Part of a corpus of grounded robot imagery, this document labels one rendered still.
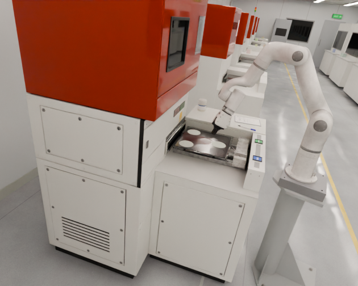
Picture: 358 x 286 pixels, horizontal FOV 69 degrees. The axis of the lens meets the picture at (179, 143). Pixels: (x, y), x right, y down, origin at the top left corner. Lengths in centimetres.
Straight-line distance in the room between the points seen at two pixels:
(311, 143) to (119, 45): 117
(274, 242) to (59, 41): 180
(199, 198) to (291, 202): 60
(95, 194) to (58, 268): 73
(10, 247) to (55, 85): 139
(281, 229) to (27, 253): 182
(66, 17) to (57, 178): 92
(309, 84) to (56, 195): 165
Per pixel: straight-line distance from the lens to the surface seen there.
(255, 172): 153
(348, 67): 1017
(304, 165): 173
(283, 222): 194
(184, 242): 189
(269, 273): 228
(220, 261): 193
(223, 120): 174
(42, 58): 149
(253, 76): 167
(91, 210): 176
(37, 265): 226
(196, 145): 178
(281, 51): 161
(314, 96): 164
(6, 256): 238
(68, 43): 138
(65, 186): 176
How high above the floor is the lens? 171
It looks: 27 degrees down
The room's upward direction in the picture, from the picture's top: 7 degrees clockwise
